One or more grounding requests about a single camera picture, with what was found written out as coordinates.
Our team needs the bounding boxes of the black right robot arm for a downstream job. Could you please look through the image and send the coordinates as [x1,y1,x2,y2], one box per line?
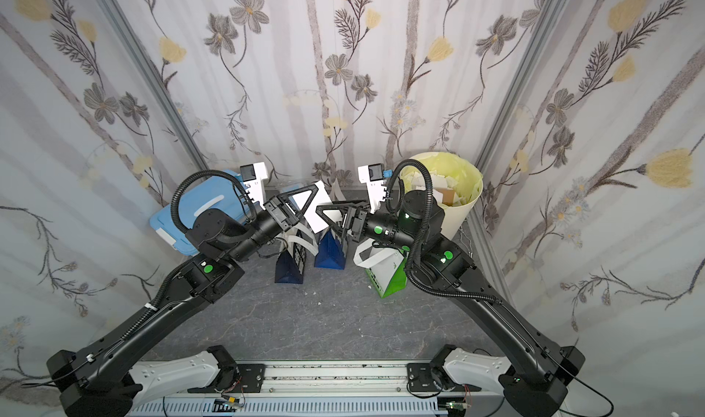
[316,159,585,416]

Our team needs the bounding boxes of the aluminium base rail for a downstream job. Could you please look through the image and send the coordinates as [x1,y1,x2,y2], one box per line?
[131,360,516,416]

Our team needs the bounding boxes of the cream trash bin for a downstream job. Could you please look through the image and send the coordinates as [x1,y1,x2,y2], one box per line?
[398,151,484,242]

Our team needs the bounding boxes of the white receipt paper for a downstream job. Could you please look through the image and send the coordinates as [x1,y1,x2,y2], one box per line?
[293,181,332,233]

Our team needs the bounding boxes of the blue lidded storage box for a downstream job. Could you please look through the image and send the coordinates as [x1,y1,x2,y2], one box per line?
[149,176,251,257]

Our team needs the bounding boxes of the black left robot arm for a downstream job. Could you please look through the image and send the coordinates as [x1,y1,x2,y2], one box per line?
[47,170,319,416]

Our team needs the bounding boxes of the green white paper bag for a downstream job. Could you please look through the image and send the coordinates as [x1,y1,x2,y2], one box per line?
[354,239,408,299]

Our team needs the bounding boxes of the yellow-green bin liner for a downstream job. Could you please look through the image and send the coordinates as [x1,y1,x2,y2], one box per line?
[413,152,483,208]

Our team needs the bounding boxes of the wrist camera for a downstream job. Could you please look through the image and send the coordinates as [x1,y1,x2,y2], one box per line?
[358,163,392,213]
[240,162,268,207]

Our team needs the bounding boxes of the blue paper bag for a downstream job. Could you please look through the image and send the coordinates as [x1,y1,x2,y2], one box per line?
[313,179,354,271]
[275,223,319,285]

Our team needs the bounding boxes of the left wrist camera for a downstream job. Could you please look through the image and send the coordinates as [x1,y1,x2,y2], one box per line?
[240,162,268,207]

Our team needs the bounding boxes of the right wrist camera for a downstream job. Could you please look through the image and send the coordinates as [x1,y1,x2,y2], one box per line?
[358,163,392,213]

